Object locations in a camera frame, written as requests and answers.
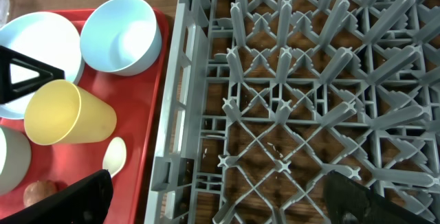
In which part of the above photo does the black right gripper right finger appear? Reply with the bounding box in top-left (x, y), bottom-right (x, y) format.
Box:
top-left (323, 170), bottom-right (429, 224)

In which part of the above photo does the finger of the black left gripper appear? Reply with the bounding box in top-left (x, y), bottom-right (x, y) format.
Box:
top-left (1, 46), bottom-right (65, 104)

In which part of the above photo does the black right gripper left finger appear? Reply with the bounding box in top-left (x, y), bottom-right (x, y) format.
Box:
top-left (1, 169), bottom-right (113, 224)

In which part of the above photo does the yellow plastic cup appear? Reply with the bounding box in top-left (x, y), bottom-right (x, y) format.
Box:
top-left (24, 80), bottom-right (117, 146)

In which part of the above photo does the white plastic spoon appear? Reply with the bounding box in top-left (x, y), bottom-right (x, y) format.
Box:
top-left (102, 137), bottom-right (127, 178)

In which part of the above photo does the light blue bowl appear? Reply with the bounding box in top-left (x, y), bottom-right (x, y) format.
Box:
top-left (80, 0), bottom-right (162, 76)

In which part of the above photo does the clear plastic waste bin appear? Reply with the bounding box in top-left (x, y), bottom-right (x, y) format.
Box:
top-left (0, 0), bottom-right (10, 27)

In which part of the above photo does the grey plastic dishwasher rack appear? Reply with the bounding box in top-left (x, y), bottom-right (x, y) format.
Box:
top-left (144, 0), bottom-right (439, 223)

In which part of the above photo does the orange carrot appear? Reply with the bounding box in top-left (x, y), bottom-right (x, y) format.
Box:
top-left (23, 181), bottom-right (58, 208)

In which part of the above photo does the green bowl with food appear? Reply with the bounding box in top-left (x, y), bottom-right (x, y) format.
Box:
top-left (1, 126), bottom-right (32, 195)

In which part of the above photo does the red plastic serving tray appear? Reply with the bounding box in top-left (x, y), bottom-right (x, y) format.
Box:
top-left (1, 9), bottom-right (169, 223)

